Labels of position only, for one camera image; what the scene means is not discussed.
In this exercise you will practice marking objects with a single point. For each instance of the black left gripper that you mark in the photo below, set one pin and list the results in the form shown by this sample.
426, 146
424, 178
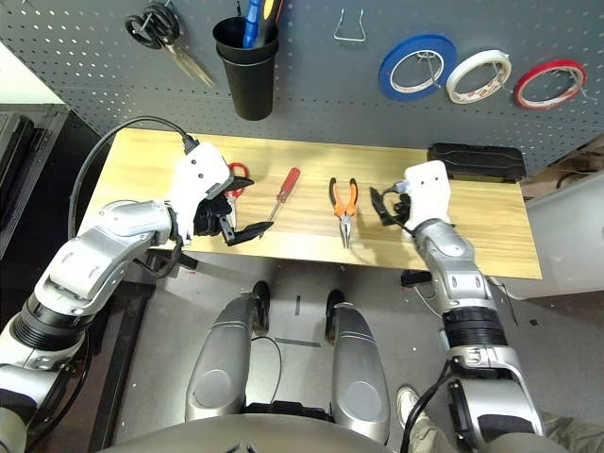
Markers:
212, 217

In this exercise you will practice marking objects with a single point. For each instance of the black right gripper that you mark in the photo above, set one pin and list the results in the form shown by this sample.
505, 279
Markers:
401, 210

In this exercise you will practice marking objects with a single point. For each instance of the orange black needle-nose pliers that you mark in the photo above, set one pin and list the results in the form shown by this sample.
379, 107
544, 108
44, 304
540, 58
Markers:
343, 212

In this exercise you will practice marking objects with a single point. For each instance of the red tape roll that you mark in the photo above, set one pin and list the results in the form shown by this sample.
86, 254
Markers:
521, 94

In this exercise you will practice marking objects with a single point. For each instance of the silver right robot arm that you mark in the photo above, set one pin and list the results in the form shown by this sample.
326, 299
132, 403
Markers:
458, 278

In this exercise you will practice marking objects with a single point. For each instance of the dark grey pegboard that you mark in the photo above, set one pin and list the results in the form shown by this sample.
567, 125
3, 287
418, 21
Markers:
330, 113

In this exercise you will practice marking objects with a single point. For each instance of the flat black plastic box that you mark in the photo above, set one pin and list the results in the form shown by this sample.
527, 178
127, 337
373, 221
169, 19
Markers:
476, 162

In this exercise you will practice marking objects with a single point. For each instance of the black plastic cup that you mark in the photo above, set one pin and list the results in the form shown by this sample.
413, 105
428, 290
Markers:
250, 89

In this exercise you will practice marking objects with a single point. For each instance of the blue tape roll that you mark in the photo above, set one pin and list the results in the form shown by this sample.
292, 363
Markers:
386, 80

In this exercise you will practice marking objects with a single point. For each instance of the white tape roll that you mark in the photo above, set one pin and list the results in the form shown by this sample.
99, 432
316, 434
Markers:
454, 87

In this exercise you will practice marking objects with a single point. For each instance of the metal peg hook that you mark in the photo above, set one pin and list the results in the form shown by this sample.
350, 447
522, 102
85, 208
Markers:
499, 75
431, 68
578, 82
153, 14

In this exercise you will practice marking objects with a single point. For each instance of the silver left robot leg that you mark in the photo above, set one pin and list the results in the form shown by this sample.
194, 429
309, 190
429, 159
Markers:
219, 368

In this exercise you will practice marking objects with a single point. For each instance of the silver robot leg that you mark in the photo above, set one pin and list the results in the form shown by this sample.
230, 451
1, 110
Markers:
219, 368
358, 368

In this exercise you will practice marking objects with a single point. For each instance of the silver right robot leg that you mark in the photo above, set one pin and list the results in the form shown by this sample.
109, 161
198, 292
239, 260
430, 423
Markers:
358, 368

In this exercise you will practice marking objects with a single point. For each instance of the light grey cabinet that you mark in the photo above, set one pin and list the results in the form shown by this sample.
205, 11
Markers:
561, 236

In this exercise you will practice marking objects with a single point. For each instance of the person leg with shoe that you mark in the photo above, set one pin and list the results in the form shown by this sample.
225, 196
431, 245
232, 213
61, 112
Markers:
410, 406

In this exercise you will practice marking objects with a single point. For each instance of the grey robot torso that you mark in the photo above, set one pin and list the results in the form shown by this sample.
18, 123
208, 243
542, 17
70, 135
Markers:
245, 434

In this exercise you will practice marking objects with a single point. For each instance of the black ribbed tool case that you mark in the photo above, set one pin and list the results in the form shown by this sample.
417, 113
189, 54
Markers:
14, 151

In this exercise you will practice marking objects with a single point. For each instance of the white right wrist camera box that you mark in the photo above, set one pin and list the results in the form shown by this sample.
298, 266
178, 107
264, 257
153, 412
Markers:
427, 193

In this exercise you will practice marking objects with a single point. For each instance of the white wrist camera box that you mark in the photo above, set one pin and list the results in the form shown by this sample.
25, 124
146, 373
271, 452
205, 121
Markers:
427, 193
198, 174

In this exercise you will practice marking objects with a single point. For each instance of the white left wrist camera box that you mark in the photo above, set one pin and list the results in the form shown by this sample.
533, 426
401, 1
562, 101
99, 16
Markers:
198, 174

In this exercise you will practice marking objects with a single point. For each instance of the black table frame bar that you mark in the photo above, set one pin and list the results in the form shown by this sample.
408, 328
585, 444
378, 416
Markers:
186, 260

